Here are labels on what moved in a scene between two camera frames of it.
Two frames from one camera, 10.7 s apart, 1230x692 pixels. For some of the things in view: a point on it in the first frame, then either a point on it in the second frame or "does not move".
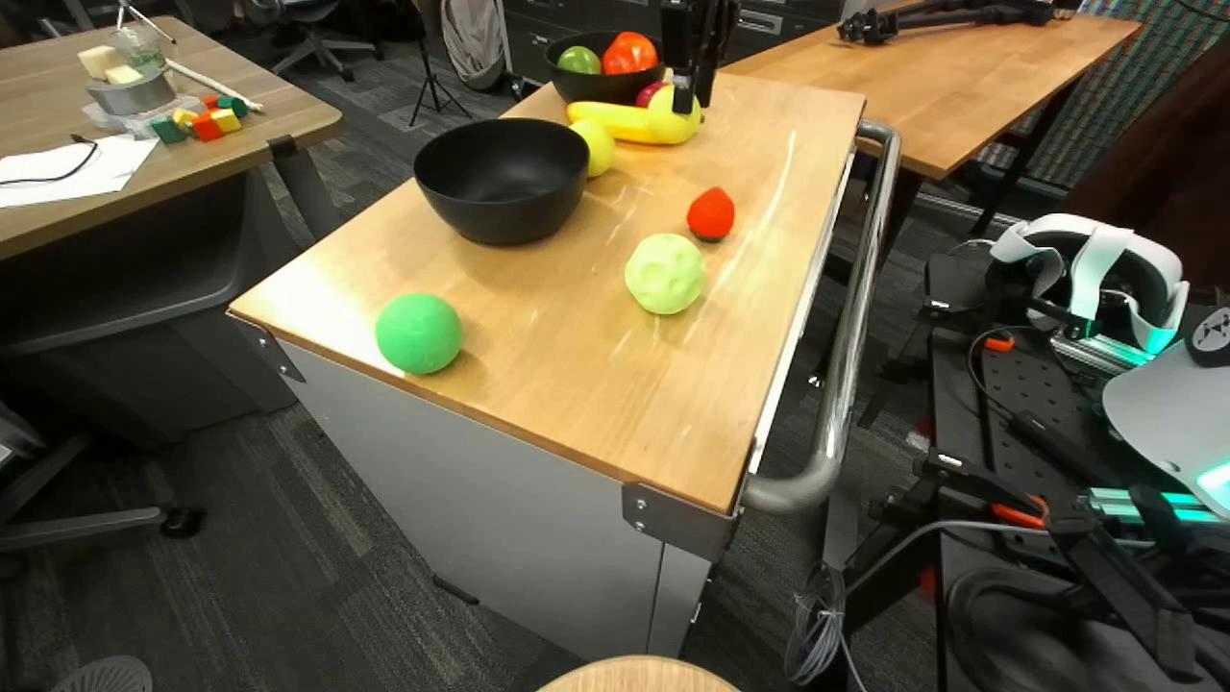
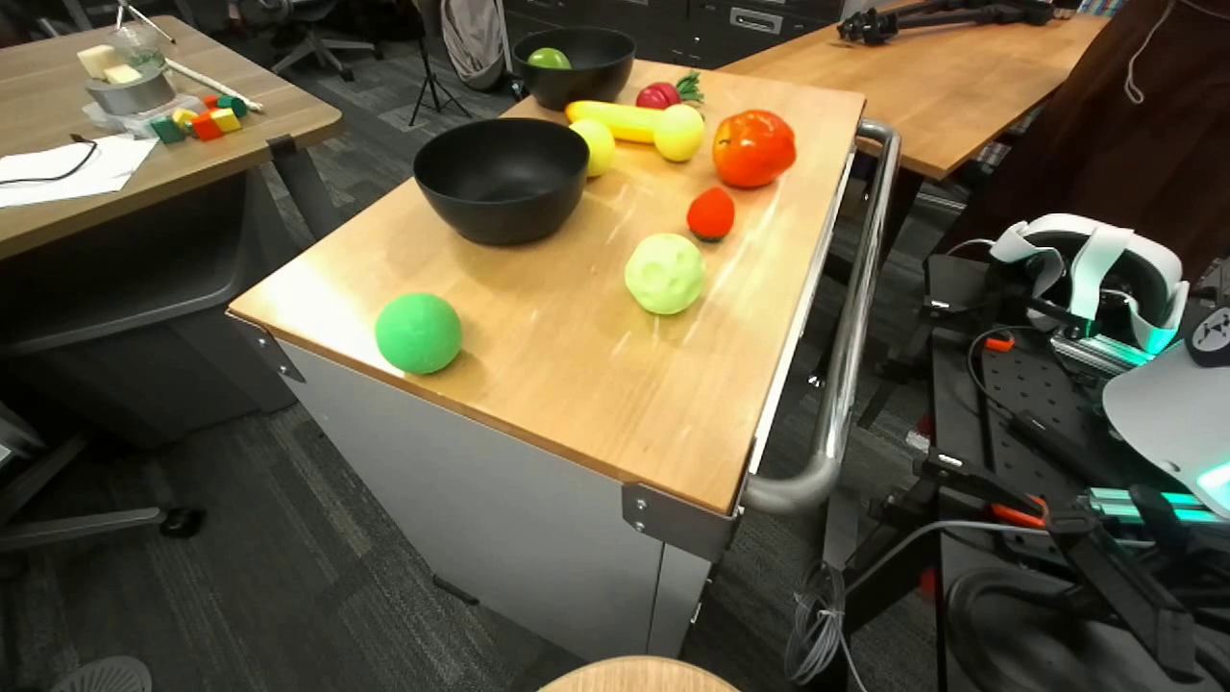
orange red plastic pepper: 628,53 to 751,148
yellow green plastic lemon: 599,148 does not move
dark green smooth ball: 417,334 does not move
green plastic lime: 578,61 to 552,61
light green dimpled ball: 662,275 does not move
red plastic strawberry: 711,215 does not move
